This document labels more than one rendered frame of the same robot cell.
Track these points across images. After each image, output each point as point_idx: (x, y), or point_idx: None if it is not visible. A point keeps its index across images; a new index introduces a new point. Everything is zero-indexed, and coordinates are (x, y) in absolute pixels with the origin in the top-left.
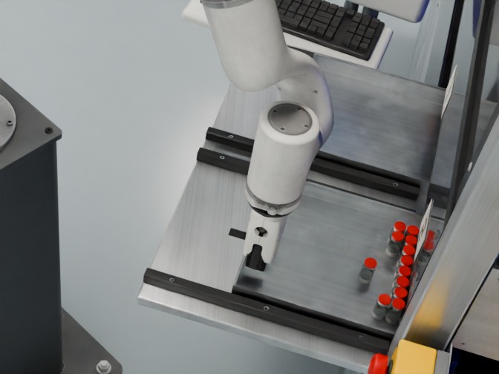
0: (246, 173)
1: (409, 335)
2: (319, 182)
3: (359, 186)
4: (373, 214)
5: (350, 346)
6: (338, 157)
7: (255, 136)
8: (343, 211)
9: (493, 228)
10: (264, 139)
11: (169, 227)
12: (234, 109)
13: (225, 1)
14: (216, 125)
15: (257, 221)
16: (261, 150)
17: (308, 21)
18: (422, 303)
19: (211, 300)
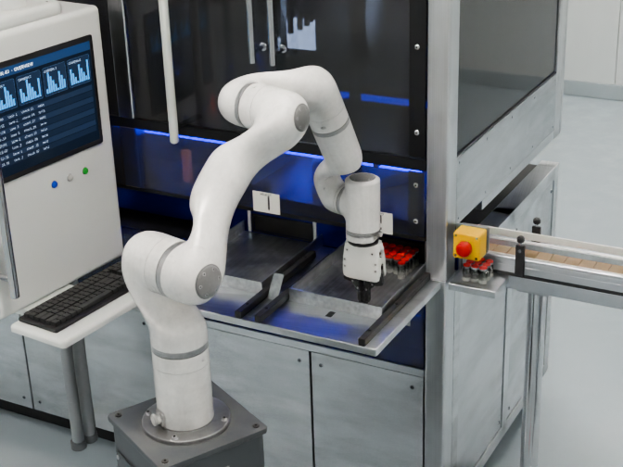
0: (279, 305)
1: (448, 233)
2: (298, 279)
3: (298, 272)
4: (324, 270)
5: (422, 288)
6: (281, 268)
7: (359, 199)
8: (320, 279)
9: (454, 134)
10: (370, 189)
11: (320, 335)
12: (213, 307)
13: (347, 120)
14: (228, 314)
15: (377, 248)
16: (369, 199)
17: (109, 286)
18: (448, 206)
19: (385, 323)
